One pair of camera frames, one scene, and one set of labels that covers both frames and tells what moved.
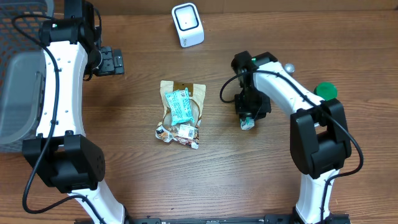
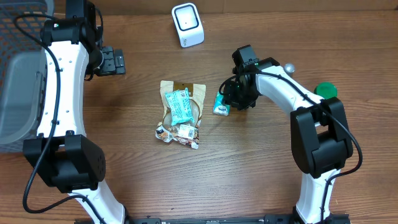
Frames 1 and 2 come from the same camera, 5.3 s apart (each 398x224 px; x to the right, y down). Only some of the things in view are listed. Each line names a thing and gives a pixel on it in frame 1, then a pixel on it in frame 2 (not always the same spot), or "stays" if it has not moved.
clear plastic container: [290, 68] stays
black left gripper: [114, 65] stays
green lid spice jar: [326, 90] stays
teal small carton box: [247, 124] -> [219, 107]
